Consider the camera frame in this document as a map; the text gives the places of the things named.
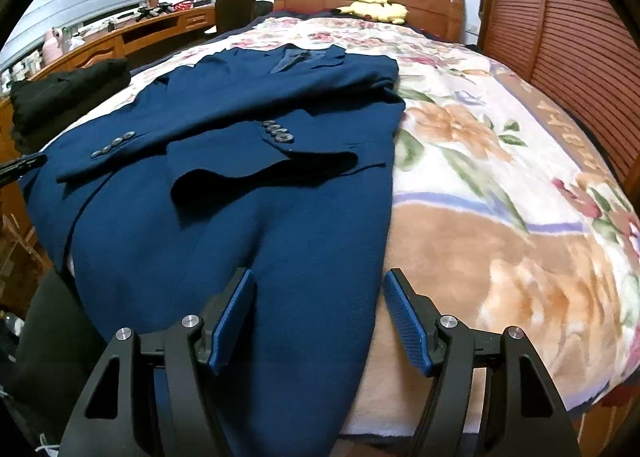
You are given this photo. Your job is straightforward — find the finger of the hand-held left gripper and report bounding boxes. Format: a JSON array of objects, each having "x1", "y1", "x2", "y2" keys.
[{"x1": 0, "y1": 154, "x2": 48, "y2": 186}]

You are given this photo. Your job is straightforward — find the wooden louvered wardrobe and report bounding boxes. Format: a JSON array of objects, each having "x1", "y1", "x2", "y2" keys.
[{"x1": 477, "y1": 0, "x2": 640, "y2": 183}]

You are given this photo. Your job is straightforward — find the black folded garment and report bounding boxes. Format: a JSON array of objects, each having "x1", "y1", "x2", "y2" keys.
[{"x1": 10, "y1": 58, "x2": 132, "y2": 150}]

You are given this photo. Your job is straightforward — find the floral blanket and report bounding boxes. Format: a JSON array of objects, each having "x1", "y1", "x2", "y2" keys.
[{"x1": 47, "y1": 16, "x2": 640, "y2": 438}]

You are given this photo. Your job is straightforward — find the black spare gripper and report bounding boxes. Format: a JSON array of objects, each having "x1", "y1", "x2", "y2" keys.
[{"x1": 136, "y1": 2, "x2": 176, "y2": 20}]

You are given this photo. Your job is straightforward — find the yellow plush toy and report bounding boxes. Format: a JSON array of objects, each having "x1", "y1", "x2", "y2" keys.
[{"x1": 334, "y1": 0, "x2": 410, "y2": 25}]

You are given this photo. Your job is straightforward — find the person's black trousers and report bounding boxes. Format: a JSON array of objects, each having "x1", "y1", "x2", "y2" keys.
[{"x1": 10, "y1": 264, "x2": 126, "y2": 443}]

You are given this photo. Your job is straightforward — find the pink thermos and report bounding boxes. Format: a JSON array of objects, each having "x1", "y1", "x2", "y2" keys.
[{"x1": 44, "y1": 27, "x2": 66, "y2": 65}]

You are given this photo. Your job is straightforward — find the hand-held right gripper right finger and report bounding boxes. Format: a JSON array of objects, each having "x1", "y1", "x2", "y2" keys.
[{"x1": 382, "y1": 268, "x2": 583, "y2": 457}]

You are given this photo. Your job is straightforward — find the navy blue blazer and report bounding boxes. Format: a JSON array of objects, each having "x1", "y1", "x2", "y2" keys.
[{"x1": 20, "y1": 46, "x2": 407, "y2": 457}]

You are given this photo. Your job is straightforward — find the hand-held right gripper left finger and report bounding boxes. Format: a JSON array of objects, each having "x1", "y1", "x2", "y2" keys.
[{"x1": 59, "y1": 267, "x2": 257, "y2": 457}]

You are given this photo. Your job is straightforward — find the dark wooden chair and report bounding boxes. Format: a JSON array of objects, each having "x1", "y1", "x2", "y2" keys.
[{"x1": 205, "y1": 0, "x2": 262, "y2": 35}]

